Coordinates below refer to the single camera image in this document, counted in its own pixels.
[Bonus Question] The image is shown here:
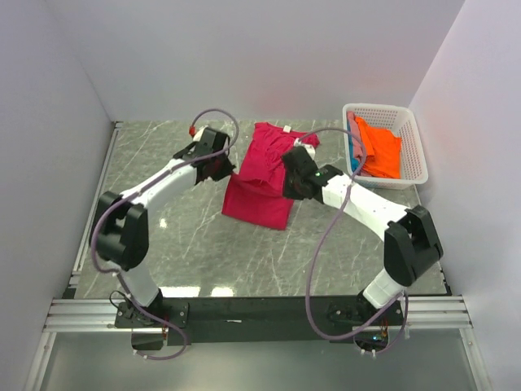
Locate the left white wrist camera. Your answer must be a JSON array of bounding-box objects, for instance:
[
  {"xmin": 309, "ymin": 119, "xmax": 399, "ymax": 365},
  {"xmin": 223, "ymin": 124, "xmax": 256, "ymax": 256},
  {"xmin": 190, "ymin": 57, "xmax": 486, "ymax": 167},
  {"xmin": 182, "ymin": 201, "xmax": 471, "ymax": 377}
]
[{"xmin": 189, "ymin": 125, "xmax": 207, "ymax": 143}]

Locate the black base beam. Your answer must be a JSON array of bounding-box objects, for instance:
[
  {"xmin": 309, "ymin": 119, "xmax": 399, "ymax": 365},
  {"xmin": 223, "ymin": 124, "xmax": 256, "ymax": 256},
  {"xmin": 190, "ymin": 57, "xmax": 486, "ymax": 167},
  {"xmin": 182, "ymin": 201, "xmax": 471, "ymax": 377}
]
[{"xmin": 114, "ymin": 293, "xmax": 404, "ymax": 347}]

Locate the aluminium frame rail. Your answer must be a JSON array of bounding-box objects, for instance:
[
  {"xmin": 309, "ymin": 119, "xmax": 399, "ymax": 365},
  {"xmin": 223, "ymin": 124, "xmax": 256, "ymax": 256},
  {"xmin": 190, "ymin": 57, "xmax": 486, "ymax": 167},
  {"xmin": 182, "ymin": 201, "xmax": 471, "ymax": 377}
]
[{"xmin": 22, "ymin": 121, "xmax": 493, "ymax": 391}]

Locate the magenta t shirt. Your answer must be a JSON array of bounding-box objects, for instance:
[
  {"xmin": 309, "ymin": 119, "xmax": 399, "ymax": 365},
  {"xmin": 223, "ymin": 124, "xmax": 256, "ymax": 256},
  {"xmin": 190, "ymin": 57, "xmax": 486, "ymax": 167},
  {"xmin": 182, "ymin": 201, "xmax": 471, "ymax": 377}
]
[{"xmin": 221, "ymin": 122, "xmax": 303, "ymax": 231}]

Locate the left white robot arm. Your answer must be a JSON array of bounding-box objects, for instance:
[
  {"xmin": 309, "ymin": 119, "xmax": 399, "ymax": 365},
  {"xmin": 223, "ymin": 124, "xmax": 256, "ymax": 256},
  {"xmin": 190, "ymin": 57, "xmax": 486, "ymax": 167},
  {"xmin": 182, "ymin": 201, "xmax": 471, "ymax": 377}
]
[{"xmin": 90, "ymin": 126, "xmax": 234, "ymax": 327}]

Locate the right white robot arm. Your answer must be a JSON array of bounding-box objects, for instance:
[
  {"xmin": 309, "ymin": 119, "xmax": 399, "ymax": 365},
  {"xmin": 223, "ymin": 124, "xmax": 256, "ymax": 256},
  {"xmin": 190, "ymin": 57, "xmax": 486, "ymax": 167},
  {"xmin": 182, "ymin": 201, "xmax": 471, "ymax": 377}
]
[{"xmin": 282, "ymin": 146, "xmax": 444, "ymax": 325}]

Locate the orange t shirt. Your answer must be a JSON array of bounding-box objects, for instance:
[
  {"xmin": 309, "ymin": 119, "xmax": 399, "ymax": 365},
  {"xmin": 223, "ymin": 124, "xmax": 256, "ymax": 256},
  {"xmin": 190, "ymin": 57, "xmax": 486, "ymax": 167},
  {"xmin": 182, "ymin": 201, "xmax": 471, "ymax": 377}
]
[{"xmin": 356, "ymin": 116, "xmax": 401, "ymax": 179}]

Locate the white plastic basket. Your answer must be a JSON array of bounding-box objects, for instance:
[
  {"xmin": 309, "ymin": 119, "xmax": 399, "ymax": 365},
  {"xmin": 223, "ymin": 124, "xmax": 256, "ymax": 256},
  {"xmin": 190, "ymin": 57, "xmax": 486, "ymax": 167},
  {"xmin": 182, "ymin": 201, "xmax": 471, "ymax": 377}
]
[{"xmin": 342, "ymin": 103, "xmax": 430, "ymax": 191}]

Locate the pink folded t shirt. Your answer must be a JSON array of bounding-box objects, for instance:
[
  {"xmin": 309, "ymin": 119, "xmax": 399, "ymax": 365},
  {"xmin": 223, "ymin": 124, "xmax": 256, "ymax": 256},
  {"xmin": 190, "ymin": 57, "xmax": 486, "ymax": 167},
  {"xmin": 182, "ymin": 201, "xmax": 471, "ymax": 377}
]
[{"xmin": 347, "ymin": 111, "xmax": 363, "ymax": 169}]

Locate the blue folded t shirt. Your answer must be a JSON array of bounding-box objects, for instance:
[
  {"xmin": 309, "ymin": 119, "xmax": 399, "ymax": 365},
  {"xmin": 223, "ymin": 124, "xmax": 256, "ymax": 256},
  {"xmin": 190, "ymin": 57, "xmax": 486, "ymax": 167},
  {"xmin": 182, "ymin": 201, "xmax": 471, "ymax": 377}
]
[{"xmin": 348, "ymin": 120, "xmax": 363, "ymax": 171}]

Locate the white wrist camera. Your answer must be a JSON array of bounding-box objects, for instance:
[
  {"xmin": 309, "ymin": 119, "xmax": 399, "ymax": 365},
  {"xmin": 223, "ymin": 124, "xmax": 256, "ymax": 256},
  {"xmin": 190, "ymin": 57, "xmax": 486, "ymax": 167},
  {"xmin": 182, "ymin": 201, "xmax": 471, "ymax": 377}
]
[
  {"xmin": 189, "ymin": 125, "xmax": 207, "ymax": 143},
  {"xmin": 293, "ymin": 139, "xmax": 316, "ymax": 160}
]

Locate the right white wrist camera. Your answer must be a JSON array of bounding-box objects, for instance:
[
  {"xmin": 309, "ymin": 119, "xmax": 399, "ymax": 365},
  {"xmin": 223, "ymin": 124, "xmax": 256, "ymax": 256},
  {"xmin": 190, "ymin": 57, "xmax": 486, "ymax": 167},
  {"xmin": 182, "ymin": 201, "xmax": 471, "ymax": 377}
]
[{"xmin": 293, "ymin": 139, "xmax": 316, "ymax": 160}]

